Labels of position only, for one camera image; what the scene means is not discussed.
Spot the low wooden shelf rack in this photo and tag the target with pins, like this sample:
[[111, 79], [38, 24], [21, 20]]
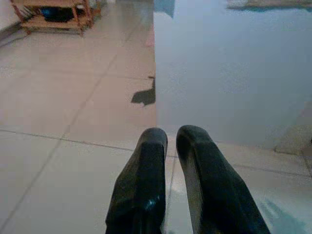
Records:
[[80, 23]]

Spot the black table leg foot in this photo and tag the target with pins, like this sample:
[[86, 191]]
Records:
[[146, 96]]

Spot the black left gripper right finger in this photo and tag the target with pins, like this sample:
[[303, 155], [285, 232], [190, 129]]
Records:
[[219, 185]]

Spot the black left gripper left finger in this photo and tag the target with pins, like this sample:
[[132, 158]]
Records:
[[143, 185]]

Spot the dark bag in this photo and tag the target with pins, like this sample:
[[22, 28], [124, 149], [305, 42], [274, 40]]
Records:
[[57, 14]]

